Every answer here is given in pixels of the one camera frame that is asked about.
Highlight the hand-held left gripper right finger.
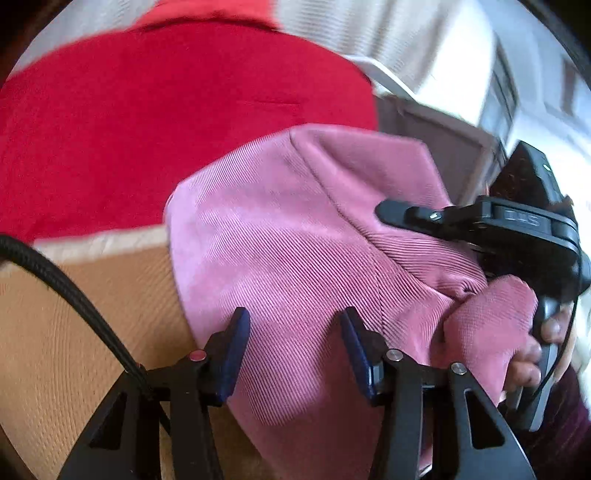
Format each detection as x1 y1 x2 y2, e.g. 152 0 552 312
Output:
339 307 536 480

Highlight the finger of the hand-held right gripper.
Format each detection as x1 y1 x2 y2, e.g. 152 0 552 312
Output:
375 198 492 241

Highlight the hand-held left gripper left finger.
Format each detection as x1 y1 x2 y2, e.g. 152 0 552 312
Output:
58 307 252 480

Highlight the pink corduroy zip jacket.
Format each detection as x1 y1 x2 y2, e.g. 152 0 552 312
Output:
164 124 541 480

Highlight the person's right hand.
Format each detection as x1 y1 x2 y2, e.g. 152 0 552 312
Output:
501 307 577 401

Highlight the brown woven mat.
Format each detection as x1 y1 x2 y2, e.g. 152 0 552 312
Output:
0 226 259 480

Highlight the beige dotted curtain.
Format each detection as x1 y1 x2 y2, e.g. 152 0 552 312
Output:
272 0 499 112

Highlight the red blanket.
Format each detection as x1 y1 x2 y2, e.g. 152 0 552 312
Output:
0 21 377 243

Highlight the red pillow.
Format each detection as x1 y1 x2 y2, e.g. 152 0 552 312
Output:
139 0 282 31

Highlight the grey bed frame panel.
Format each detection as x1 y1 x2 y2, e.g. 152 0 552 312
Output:
376 95 506 208

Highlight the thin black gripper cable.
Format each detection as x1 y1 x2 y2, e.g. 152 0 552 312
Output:
531 251 583 400

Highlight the white rail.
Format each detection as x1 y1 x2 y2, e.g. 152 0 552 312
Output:
344 54 421 95

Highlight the thick black braided cable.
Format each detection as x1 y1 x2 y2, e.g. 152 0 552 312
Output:
0 234 171 435

